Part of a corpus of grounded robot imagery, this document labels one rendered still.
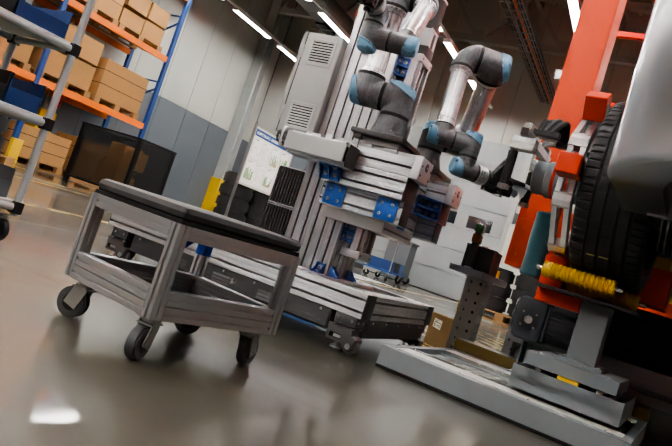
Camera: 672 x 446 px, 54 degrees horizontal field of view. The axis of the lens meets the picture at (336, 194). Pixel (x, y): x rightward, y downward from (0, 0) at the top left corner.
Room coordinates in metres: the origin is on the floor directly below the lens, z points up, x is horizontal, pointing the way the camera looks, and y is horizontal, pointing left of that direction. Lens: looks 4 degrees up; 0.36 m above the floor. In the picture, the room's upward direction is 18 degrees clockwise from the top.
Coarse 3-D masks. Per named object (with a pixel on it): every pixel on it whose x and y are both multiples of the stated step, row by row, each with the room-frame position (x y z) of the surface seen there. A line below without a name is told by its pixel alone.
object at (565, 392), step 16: (512, 368) 2.25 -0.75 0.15; (528, 368) 2.23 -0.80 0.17; (512, 384) 2.25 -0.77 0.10; (528, 384) 2.22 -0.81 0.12; (544, 384) 2.20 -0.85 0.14; (560, 384) 2.17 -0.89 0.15; (576, 384) 2.15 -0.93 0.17; (560, 400) 2.17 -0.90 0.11; (576, 400) 2.14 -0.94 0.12; (592, 400) 2.12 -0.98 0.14; (608, 400) 2.10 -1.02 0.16; (624, 400) 2.45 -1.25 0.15; (592, 416) 2.11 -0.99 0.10; (608, 416) 2.09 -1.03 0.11; (624, 416) 2.19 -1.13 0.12
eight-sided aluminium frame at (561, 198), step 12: (588, 120) 2.29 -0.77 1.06; (576, 132) 2.22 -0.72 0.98; (588, 132) 2.21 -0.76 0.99; (576, 144) 2.19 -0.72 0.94; (588, 144) 2.18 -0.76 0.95; (564, 180) 2.22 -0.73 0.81; (576, 180) 2.18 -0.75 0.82; (564, 192) 2.19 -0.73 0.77; (552, 204) 2.22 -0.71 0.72; (564, 204) 2.19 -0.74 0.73; (552, 216) 2.25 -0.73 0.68; (564, 216) 2.22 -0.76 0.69; (552, 228) 2.28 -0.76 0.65; (564, 228) 2.25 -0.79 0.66; (552, 240) 2.31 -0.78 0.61; (564, 240) 2.28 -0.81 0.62; (552, 252) 2.40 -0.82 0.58; (564, 252) 2.31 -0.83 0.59
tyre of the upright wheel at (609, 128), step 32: (608, 128) 2.13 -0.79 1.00; (608, 160) 2.08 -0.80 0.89; (608, 192) 2.08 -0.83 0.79; (576, 224) 2.15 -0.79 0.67; (608, 224) 2.09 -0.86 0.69; (640, 224) 2.03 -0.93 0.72; (576, 256) 2.23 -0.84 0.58; (608, 256) 2.14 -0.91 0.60; (640, 256) 2.08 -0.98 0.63; (640, 288) 2.26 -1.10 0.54
